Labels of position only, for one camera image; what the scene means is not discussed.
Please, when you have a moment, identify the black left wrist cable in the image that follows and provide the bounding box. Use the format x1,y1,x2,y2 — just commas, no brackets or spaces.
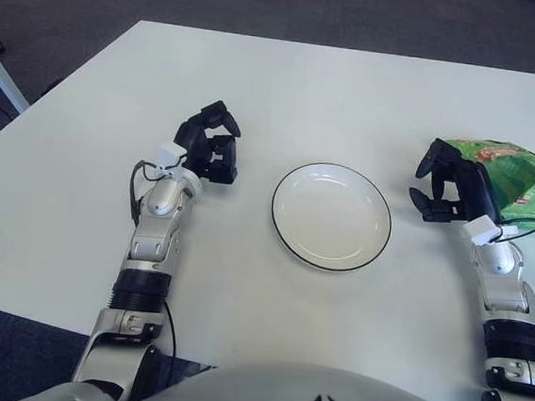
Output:
126,158,187,226

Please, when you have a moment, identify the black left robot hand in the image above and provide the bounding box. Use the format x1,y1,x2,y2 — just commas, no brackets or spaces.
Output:
170,98,246,187

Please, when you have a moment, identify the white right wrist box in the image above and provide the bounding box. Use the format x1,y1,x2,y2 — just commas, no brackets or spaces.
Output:
462,213,504,247

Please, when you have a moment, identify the green snack bag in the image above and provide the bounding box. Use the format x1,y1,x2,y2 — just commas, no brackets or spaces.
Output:
439,135,535,221

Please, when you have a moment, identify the grey robot torso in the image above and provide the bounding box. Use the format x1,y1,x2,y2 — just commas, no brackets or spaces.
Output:
25,336,533,401

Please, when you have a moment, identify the black left elbow cable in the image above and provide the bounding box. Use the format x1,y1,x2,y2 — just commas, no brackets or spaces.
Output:
157,299,184,359

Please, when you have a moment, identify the white table leg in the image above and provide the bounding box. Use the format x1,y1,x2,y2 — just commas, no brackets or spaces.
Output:
0,35,37,115

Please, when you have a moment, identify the white plate with black rim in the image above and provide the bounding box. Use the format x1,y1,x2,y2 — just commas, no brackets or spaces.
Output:
265,157,398,277

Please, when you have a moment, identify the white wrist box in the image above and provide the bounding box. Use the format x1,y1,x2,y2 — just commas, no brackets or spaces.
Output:
462,213,504,247
158,141,189,175

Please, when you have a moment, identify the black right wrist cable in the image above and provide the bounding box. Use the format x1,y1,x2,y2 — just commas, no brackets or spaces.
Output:
490,216,535,303

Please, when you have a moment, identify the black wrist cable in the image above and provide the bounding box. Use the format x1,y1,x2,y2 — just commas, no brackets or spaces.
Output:
490,216,535,303
126,158,187,226

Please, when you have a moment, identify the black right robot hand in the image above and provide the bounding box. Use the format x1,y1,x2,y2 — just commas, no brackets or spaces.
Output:
406,135,510,229

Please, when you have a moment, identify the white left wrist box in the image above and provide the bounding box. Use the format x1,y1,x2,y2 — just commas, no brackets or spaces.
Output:
158,141,189,175

